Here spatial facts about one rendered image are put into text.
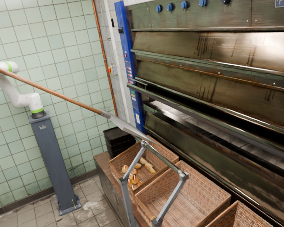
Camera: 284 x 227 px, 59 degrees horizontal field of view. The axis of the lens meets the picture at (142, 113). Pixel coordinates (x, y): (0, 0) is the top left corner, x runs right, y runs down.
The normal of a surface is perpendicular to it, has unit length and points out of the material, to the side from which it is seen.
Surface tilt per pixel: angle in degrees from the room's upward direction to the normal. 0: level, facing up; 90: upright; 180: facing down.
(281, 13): 90
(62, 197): 90
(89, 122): 90
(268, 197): 70
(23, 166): 90
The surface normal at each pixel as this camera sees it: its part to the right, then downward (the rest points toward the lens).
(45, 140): 0.40, 0.29
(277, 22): -0.88, 0.30
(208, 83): -0.88, -0.03
